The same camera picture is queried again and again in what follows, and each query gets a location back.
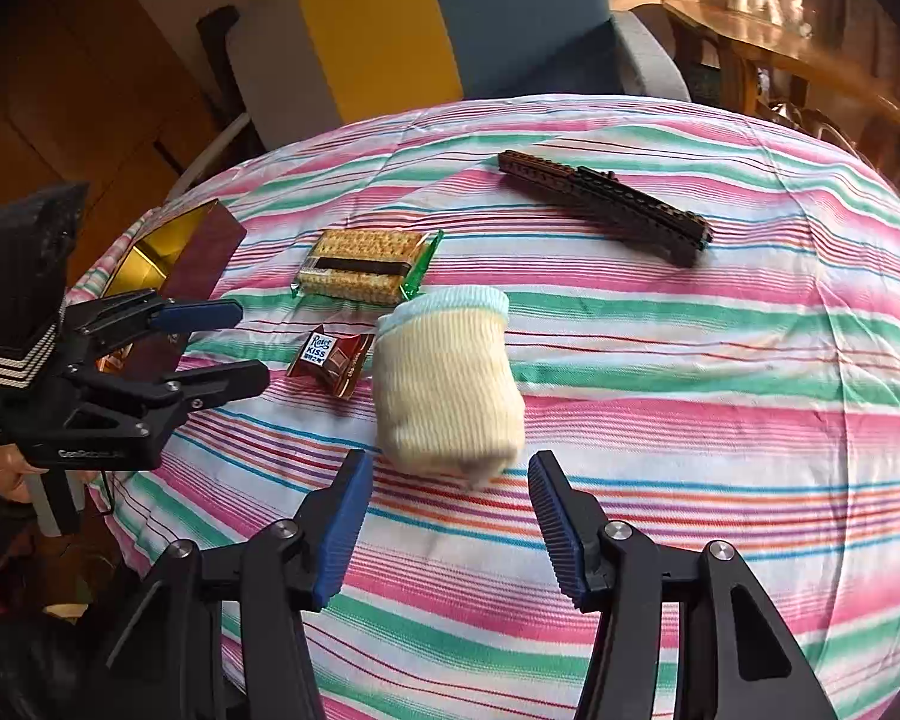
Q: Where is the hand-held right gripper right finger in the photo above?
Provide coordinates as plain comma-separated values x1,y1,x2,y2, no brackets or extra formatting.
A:
527,450,841,720

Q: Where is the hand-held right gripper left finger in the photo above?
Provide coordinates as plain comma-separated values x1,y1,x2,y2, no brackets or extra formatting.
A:
82,448,376,720

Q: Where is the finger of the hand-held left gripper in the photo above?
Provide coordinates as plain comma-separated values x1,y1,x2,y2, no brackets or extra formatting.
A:
64,358,271,421
67,289,245,350

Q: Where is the gold metal tin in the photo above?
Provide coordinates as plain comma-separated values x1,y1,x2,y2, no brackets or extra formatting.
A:
94,199,247,383

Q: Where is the pale yellow sock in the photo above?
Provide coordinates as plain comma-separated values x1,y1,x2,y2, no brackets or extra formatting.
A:
373,286,524,488

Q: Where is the person's left hand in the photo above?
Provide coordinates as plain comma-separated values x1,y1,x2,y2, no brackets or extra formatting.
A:
0,446,46,505

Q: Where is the brown chocolate candy wrapper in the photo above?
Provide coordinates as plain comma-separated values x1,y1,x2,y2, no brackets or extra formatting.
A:
285,325,376,400

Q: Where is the cracker packet with dark strip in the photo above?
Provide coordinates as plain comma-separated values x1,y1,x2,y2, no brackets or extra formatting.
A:
291,229,445,308

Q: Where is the wooden cabinet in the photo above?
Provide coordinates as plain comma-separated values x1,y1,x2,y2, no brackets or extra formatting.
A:
0,0,218,293

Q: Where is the striped pink green cloth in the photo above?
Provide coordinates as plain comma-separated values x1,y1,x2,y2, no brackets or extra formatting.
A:
71,92,900,720

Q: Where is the black upright pole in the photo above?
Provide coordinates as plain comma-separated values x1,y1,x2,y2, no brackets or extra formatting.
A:
197,6,265,158

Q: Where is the brown toy block piece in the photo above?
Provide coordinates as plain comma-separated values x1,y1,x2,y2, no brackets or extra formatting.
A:
497,150,713,269

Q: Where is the grey yellow blue chair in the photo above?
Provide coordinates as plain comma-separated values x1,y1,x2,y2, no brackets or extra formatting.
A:
161,0,695,200

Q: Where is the wooden side table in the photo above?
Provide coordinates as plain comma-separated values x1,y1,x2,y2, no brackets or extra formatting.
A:
660,0,900,188

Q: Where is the clear glass bowl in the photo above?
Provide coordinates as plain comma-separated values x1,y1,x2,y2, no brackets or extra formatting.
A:
679,0,818,38

